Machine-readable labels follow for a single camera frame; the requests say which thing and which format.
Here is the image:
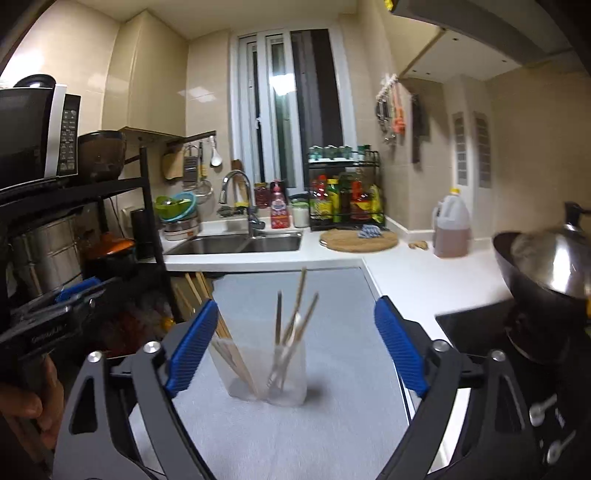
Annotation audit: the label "white handled knife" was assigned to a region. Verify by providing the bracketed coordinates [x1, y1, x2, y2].
[267, 338, 300, 389]

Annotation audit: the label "hanging white ladle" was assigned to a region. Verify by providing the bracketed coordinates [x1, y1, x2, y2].
[209, 135, 222, 168]

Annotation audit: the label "black wok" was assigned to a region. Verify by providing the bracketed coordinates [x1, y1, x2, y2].
[493, 225, 590, 322]

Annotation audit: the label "hanging metal grater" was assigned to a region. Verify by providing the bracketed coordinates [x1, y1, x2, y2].
[182, 144, 198, 191]

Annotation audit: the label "microwave oven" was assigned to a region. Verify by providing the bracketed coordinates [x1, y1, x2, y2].
[0, 74, 81, 188]

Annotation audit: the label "hanging orange utensils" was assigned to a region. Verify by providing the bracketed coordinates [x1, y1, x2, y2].
[375, 75, 407, 147]

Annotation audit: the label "person's left hand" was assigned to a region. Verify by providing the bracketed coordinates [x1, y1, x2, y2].
[1, 356, 64, 450]

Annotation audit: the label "black shelving unit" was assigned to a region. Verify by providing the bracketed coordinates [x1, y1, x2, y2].
[0, 147, 170, 324]

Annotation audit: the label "hanging cleaver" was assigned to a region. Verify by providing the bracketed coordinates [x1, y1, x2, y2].
[411, 94, 425, 165]

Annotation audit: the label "black gas stove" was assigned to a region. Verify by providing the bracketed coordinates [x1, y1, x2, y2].
[433, 301, 590, 479]

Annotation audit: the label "black condiment rack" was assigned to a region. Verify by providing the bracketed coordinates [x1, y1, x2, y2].
[305, 144, 386, 231]

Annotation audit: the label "round wooden cutting board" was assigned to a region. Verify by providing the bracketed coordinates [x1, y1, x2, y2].
[320, 229, 399, 254]

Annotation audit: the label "stainless steel sink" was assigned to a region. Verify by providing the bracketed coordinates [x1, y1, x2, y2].
[166, 232, 303, 255]

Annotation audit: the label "steel wok lid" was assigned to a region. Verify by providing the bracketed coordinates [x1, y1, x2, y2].
[510, 201, 590, 300]

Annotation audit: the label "chrome kitchen faucet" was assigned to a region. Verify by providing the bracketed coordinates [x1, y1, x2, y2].
[218, 169, 266, 237]

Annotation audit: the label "blue checkered cloth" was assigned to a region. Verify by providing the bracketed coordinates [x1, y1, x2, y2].
[358, 224, 383, 239]

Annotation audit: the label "plastic oil jug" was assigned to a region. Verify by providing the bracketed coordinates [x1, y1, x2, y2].
[432, 188, 472, 258]

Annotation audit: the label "grey woven table mat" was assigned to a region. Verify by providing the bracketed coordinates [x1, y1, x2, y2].
[174, 268, 409, 479]

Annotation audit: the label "pink dish soap bottle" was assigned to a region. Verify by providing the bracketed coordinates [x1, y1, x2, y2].
[270, 182, 290, 229]

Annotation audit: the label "ginger piece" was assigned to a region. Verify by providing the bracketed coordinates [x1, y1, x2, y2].
[408, 241, 429, 251]

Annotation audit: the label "stainless steel stock pot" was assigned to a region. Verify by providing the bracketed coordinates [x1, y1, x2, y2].
[12, 215, 82, 298]

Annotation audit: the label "green plastic bowl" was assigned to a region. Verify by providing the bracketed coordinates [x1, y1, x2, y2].
[154, 192, 197, 222]

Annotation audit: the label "clear plastic utensil container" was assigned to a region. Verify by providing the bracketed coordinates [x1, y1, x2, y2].
[209, 338, 308, 407]

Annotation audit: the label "dark brown bowl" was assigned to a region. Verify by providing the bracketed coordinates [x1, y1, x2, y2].
[78, 130, 126, 182]

